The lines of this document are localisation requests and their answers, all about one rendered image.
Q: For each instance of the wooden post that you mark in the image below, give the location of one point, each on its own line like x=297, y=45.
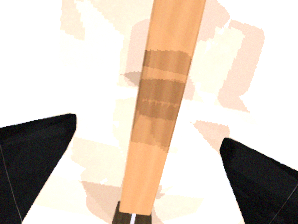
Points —
x=124, y=218

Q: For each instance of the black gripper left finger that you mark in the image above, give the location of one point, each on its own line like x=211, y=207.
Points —
x=29, y=153

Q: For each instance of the brown wooden board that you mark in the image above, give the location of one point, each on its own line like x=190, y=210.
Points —
x=169, y=50

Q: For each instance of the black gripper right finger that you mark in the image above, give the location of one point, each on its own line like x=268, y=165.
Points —
x=266, y=191

